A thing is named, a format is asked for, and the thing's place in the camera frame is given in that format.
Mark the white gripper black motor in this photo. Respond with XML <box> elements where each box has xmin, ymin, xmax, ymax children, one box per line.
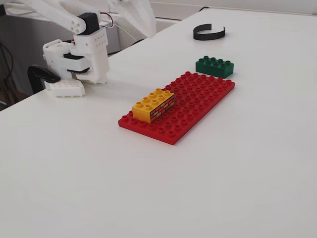
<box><xmin>108</xmin><ymin>0</ymin><xmax>157</xmax><ymax>39</ymax></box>

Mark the green lego brick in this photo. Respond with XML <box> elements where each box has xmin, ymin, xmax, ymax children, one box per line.
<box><xmin>195</xmin><ymin>56</ymin><xmax>235</xmax><ymax>79</ymax></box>

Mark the yellow lego brick brick print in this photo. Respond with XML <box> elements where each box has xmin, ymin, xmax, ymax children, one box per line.
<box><xmin>131</xmin><ymin>88</ymin><xmax>176</xmax><ymax>124</ymax></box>

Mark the red lego baseplate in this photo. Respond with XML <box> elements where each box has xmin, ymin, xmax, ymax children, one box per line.
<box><xmin>118</xmin><ymin>71</ymin><xmax>236</xmax><ymax>146</ymax></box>

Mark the black curved plastic strip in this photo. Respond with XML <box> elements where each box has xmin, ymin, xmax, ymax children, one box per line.
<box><xmin>193</xmin><ymin>23</ymin><xmax>226</xmax><ymax>41</ymax></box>

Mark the black table clamp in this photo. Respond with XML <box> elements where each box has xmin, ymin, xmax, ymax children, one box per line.
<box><xmin>27</xmin><ymin>64</ymin><xmax>61</xmax><ymax>95</ymax></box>

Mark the red white black servo cable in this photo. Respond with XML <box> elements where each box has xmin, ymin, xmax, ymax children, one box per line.
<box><xmin>99</xmin><ymin>11</ymin><xmax>116</xmax><ymax>28</ymax></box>

